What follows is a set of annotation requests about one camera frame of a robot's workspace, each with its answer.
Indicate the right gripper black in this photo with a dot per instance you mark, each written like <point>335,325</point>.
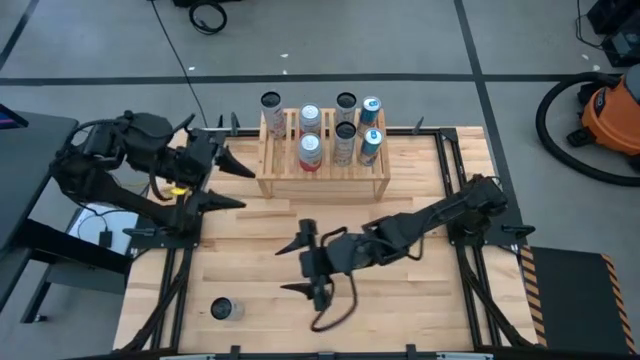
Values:
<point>340,255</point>

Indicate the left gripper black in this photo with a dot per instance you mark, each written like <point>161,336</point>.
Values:
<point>197,160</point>

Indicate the white Celsius Peach Vibe can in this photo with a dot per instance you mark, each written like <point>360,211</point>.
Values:
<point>275,120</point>

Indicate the grey red Spindrift can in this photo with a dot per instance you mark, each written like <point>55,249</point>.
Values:
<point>310,117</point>
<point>310,155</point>

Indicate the blue silver Red Bull can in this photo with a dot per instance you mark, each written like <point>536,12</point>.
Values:
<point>370,112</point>
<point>371,147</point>

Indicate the white Celsius Tropical Vibe can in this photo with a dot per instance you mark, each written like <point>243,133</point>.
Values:
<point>346,102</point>

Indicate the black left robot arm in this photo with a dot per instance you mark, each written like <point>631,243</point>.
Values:
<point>115,145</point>

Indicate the slatted wooden shelf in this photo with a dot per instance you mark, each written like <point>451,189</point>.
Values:
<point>325,176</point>

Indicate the small black adapter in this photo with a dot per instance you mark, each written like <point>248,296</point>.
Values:
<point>105,238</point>

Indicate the white paper box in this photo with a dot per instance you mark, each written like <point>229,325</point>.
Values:
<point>85,227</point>

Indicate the black desk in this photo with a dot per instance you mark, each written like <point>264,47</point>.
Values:
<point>30,160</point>

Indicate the black display device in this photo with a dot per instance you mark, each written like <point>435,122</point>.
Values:
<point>10,119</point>

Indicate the orange shop vacuum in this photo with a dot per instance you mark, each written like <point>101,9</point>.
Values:
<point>612,115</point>
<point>541,122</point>

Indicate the black hazard-striped floor mat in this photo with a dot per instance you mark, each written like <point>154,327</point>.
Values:
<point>580,310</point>

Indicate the black equipment case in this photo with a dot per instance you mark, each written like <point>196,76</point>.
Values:
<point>617,15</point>
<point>625,49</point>

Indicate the black frame bracket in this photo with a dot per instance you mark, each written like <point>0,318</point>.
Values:
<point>234,124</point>
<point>418,126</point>

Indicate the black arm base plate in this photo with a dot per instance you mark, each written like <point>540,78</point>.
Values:
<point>500,239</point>
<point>145,241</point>

